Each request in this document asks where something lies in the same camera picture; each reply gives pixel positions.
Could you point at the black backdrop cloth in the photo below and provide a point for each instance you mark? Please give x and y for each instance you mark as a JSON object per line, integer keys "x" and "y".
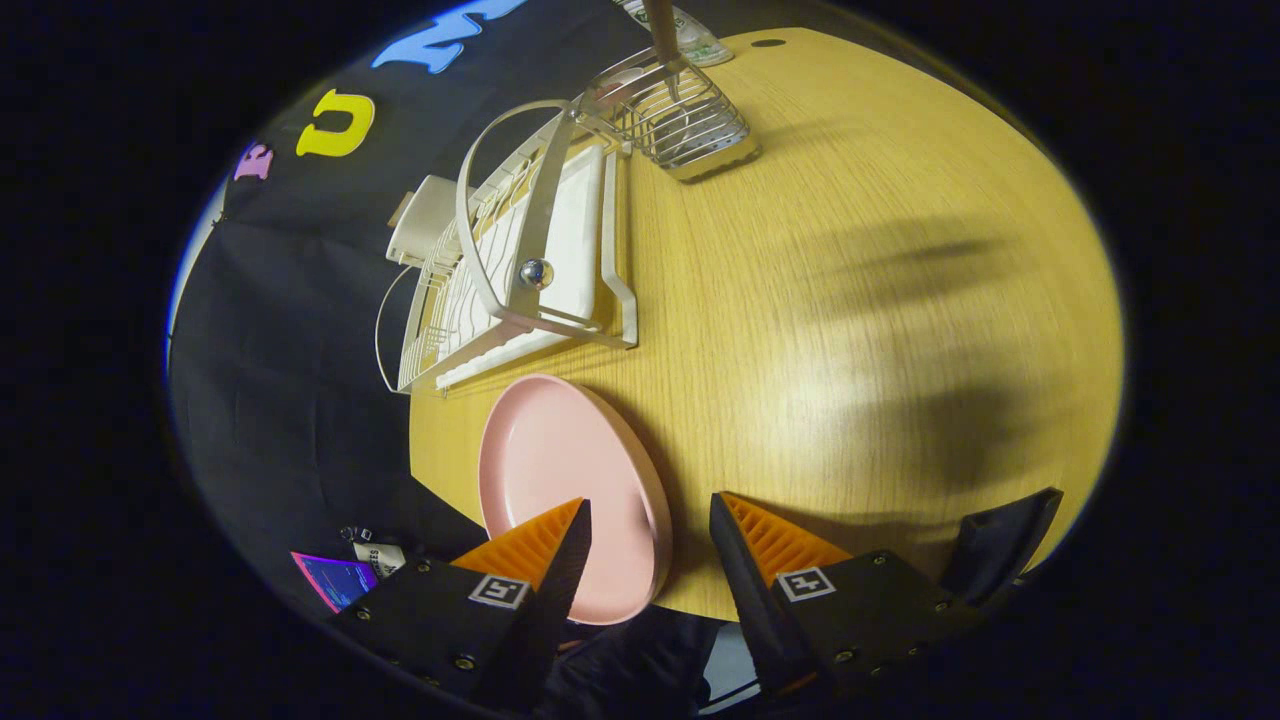
{"x": 300, "y": 350}

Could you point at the white drink bottle green label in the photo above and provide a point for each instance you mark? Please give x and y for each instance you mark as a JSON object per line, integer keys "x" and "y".
{"x": 700, "y": 40}

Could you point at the white labelled device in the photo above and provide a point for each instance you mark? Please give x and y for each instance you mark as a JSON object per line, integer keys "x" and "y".
{"x": 380, "y": 558}

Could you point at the pink plate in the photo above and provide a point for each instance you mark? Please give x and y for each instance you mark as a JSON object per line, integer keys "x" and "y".
{"x": 560, "y": 460}

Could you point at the black angular plastic piece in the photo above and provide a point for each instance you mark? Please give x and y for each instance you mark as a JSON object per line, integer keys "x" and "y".
{"x": 1000, "y": 545}

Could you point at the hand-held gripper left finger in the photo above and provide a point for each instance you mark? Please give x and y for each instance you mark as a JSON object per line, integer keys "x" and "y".
{"x": 545, "y": 610}

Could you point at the white toaster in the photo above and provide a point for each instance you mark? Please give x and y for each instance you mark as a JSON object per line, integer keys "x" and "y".
{"x": 430, "y": 225}

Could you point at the purple lit screen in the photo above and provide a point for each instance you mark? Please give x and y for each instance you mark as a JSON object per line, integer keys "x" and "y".
{"x": 335, "y": 580}

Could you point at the white drip tray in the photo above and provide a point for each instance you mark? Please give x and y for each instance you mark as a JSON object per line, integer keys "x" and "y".
{"x": 580, "y": 230}

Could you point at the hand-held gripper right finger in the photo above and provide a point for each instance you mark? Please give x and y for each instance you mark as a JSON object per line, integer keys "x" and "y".
{"x": 745, "y": 590}

